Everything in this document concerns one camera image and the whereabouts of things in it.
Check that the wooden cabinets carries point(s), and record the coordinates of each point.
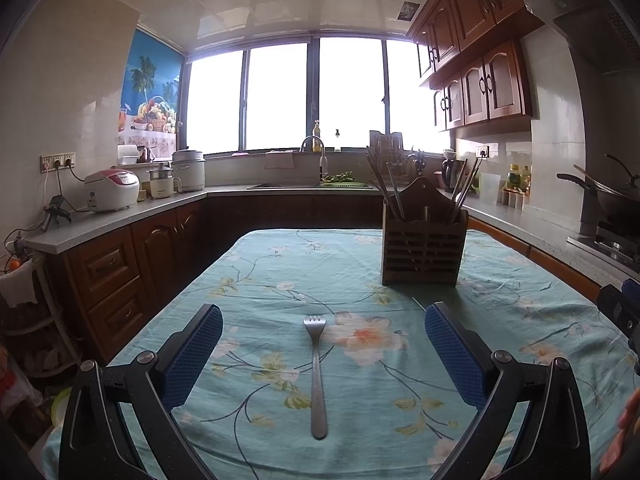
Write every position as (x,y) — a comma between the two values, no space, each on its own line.
(480,35)
(125,270)

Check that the wooden spatula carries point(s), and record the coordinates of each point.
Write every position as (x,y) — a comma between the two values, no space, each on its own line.
(584,176)

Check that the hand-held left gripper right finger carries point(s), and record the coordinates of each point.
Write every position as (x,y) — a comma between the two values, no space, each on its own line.
(452,355)

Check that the wooden upper cabinets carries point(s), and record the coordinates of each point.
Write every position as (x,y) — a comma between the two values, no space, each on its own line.
(480,35)

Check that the fruit and palm window blind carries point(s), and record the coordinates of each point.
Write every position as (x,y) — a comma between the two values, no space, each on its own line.
(150,80)

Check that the knife block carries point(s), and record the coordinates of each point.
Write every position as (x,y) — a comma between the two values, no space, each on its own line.
(419,162)

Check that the dish rack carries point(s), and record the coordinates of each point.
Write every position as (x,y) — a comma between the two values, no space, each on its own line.
(395,145)

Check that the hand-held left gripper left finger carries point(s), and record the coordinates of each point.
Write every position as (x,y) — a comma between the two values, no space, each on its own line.
(195,355)

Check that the wall outlet strip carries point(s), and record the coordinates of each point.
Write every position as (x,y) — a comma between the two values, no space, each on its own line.
(57,161)

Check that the white box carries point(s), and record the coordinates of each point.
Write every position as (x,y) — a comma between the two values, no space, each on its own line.
(127,156)

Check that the cooking oil bottles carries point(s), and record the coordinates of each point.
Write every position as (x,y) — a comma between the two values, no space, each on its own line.
(516,177)

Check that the yellow soap bottle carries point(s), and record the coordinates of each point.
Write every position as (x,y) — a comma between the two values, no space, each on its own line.
(317,141)

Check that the wooden lower cabinets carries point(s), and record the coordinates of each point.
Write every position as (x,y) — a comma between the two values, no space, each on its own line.
(125,270)

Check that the small white electric pot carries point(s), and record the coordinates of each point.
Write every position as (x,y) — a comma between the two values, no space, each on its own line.
(160,186)

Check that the row of spice jars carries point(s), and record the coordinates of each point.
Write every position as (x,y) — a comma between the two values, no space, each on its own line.
(514,199)

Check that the red and white rice cooker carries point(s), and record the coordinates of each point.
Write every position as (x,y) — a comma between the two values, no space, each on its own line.
(112,191)

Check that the steel electric kettle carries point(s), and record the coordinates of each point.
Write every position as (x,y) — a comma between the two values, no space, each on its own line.
(450,175)

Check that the folded dish cloth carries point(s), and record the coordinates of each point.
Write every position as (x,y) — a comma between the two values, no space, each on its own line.
(279,160)

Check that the small clear pump bottle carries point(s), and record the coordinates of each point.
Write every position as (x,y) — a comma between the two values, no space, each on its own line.
(337,144)

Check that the green plate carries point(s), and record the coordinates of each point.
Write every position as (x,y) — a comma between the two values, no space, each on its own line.
(61,405)

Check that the white hanging cloth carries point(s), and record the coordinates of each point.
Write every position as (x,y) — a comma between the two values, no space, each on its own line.
(17,285)

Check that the person's right hand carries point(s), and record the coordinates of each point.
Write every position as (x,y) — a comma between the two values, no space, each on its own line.
(615,452)

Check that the large white cooker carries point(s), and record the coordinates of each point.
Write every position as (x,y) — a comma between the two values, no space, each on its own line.
(190,172)

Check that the teal floral tablecloth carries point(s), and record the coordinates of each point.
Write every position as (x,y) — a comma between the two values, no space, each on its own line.
(280,280)

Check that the range hood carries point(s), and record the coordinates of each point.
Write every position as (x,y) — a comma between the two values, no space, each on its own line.
(590,20)

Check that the small black tripod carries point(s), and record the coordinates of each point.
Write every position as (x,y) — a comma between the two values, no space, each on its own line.
(54,210)

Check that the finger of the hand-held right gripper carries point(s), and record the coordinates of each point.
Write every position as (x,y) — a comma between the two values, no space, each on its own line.
(617,307)

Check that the grey speckled countertop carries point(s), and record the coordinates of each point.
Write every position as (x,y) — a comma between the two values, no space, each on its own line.
(100,222)

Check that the wooden slatted utensil holder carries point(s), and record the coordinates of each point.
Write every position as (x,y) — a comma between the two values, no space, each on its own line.
(425,255)

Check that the wooden chopstick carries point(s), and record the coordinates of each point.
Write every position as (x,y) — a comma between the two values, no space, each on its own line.
(386,182)
(381,186)

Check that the storage shelf rack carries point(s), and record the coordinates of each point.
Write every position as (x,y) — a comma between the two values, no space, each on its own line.
(35,330)

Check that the steel kitchen faucet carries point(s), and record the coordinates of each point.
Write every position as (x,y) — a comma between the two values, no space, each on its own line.
(322,160)

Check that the black wok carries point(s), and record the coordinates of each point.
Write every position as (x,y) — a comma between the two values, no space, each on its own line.
(617,202)

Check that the long steel fork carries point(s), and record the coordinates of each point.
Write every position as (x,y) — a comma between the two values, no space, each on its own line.
(316,375)

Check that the large kitchen window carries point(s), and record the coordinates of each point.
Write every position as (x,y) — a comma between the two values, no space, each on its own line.
(280,100)

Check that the gas stove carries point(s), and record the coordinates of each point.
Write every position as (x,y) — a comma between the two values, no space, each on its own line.
(607,245)

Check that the single wall outlet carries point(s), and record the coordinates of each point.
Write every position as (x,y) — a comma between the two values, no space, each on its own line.
(482,151)

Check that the kitchen sink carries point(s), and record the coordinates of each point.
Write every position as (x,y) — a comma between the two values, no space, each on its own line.
(285,186)

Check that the ceiling vent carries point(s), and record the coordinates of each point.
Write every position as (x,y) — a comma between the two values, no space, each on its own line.
(409,10)

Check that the green basket of vegetables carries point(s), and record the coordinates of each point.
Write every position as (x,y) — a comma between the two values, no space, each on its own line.
(340,178)

